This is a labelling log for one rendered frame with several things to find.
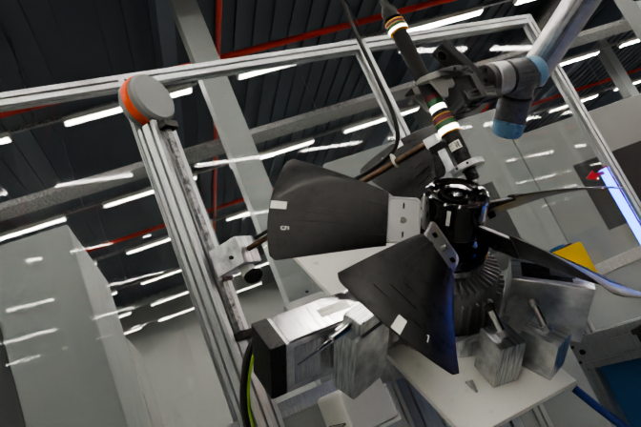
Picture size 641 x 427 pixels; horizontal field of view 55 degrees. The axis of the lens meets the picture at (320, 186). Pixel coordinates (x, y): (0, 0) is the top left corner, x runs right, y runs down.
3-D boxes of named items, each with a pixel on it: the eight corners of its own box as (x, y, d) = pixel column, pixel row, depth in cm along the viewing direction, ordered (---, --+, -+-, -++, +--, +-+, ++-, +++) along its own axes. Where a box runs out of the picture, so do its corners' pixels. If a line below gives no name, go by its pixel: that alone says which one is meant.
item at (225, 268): (216, 282, 153) (204, 251, 156) (234, 279, 159) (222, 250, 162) (245, 265, 149) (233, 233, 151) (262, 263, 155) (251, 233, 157)
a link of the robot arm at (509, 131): (527, 126, 156) (537, 85, 150) (520, 145, 147) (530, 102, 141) (495, 119, 158) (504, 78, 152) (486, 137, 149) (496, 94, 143)
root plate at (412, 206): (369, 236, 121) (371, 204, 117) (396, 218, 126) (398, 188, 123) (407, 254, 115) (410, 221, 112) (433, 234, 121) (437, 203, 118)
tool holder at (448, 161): (439, 181, 125) (419, 139, 127) (451, 183, 131) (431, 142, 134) (479, 159, 121) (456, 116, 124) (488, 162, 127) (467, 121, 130)
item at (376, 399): (320, 446, 158) (304, 404, 161) (372, 421, 166) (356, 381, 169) (344, 442, 144) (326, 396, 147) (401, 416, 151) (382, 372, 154)
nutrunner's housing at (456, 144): (463, 184, 124) (370, 0, 136) (468, 185, 127) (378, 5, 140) (480, 174, 122) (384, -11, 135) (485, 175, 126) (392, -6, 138)
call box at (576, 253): (532, 307, 163) (514, 270, 166) (559, 294, 168) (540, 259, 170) (574, 291, 149) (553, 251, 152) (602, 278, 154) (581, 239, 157)
